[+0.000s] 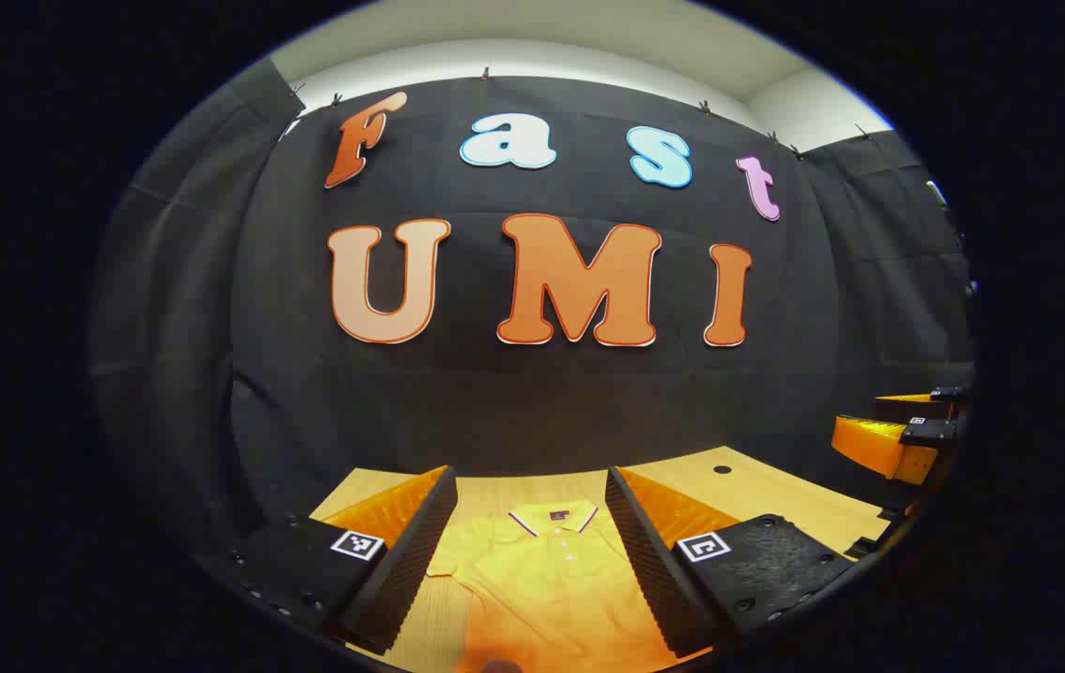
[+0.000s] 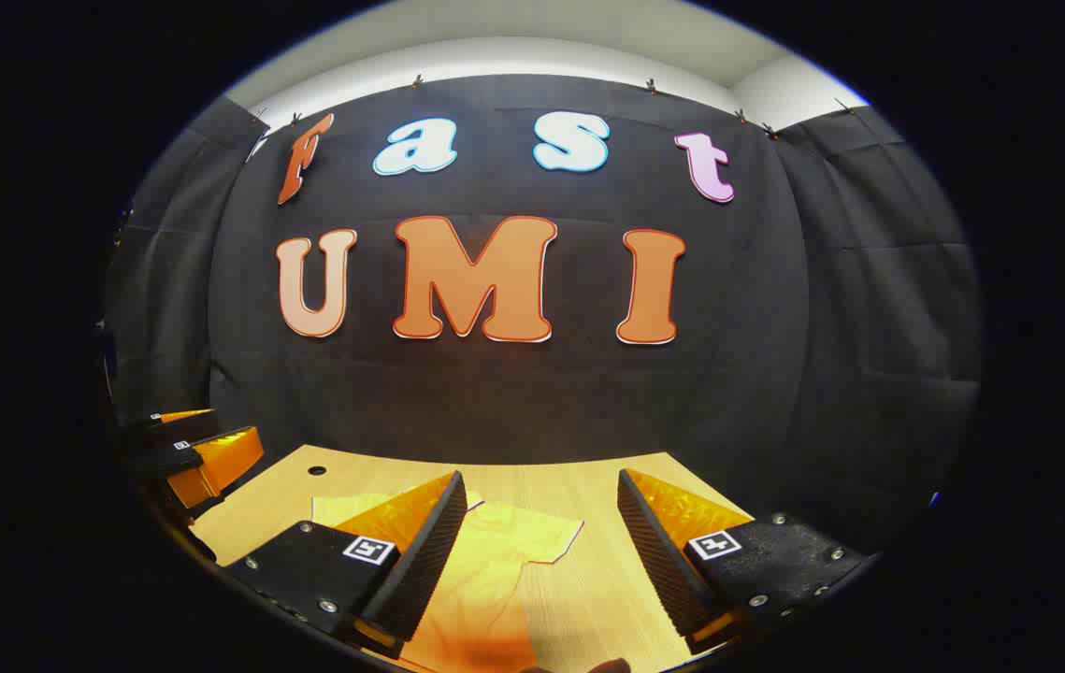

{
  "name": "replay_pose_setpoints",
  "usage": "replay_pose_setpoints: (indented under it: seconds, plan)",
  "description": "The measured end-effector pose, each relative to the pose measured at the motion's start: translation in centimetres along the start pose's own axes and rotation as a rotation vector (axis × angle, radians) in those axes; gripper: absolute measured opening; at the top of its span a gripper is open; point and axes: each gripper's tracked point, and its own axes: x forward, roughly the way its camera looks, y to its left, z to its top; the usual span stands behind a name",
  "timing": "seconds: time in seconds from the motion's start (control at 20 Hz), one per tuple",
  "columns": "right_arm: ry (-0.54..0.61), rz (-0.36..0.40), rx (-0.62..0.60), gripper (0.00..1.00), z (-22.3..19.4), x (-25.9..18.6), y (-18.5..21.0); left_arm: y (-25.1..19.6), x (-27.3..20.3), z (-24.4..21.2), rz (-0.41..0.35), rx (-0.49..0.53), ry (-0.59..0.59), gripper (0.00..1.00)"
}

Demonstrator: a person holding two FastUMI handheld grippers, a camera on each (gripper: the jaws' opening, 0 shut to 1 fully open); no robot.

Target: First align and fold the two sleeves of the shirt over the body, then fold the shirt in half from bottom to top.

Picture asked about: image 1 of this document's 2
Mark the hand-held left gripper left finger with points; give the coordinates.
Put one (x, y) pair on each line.
(415, 561)

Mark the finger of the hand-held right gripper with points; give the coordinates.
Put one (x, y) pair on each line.
(878, 449)
(911, 408)

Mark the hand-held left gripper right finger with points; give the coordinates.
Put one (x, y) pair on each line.
(649, 561)

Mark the orange T-shirt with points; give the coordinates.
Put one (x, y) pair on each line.
(551, 579)

